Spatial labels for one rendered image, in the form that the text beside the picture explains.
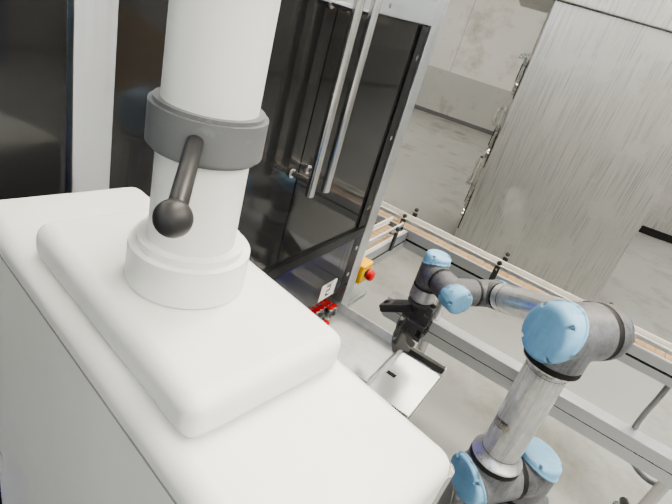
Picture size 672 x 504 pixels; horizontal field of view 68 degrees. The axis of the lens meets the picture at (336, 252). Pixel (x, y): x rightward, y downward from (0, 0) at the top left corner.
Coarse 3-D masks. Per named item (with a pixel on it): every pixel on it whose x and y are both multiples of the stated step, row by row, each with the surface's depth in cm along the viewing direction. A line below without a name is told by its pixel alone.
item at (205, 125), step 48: (192, 0) 30; (240, 0) 30; (192, 48) 31; (240, 48) 31; (192, 96) 32; (240, 96) 33; (192, 144) 32; (240, 144) 34; (192, 192) 35; (240, 192) 38; (144, 240) 38; (192, 240) 37; (240, 240) 42; (144, 288) 38; (192, 288) 38; (240, 288) 42
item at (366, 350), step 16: (336, 304) 169; (336, 320) 164; (352, 320) 167; (368, 320) 164; (352, 336) 159; (368, 336) 161; (384, 336) 162; (352, 352) 152; (368, 352) 154; (384, 352) 156; (400, 352) 157; (352, 368) 146; (368, 368) 148; (384, 368) 148; (368, 384) 141
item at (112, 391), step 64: (128, 192) 60; (0, 256) 47; (64, 256) 41; (0, 320) 52; (64, 320) 40; (128, 320) 36; (192, 320) 38; (256, 320) 40; (320, 320) 42; (0, 384) 58; (64, 384) 42; (128, 384) 36; (192, 384) 32; (256, 384) 35; (320, 384) 41; (0, 448) 65; (64, 448) 46; (128, 448) 35; (192, 448) 32; (256, 448) 34; (320, 448) 35; (384, 448) 37
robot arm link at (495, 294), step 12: (492, 288) 131; (504, 288) 128; (516, 288) 125; (480, 300) 132; (492, 300) 130; (504, 300) 125; (516, 300) 122; (528, 300) 119; (540, 300) 116; (552, 300) 113; (588, 300) 107; (504, 312) 128; (516, 312) 122; (528, 312) 118; (624, 312) 96; (624, 324) 94; (624, 348) 94
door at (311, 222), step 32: (384, 32) 112; (416, 32) 124; (352, 64) 107; (384, 64) 119; (320, 96) 103; (384, 96) 126; (320, 128) 108; (352, 128) 120; (384, 128) 135; (352, 160) 128; (320, 192) 122; (352, 192) 137; (288, 224) 116; (320, 224) 130; (352, 224) 148; (288, 256) 124
